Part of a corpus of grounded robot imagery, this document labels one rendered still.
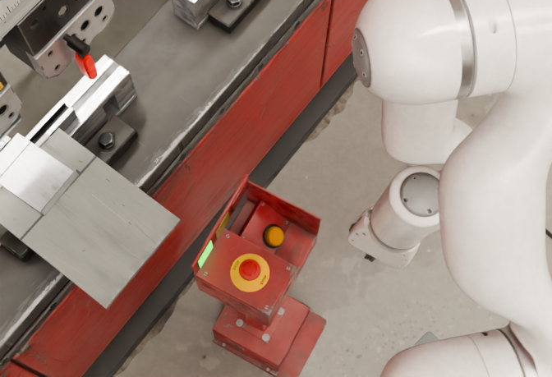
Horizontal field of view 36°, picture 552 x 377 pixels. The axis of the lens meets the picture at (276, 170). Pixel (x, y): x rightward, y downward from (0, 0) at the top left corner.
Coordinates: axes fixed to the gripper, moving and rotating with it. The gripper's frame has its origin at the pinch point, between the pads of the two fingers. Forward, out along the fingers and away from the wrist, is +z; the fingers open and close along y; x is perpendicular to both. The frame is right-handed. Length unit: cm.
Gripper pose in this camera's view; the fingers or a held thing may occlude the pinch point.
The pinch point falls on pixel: (374, 250)
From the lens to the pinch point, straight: 140.5
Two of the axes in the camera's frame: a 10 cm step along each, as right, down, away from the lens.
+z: -0.9, 3.2, 9.4
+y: 8.7, 4.8, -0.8
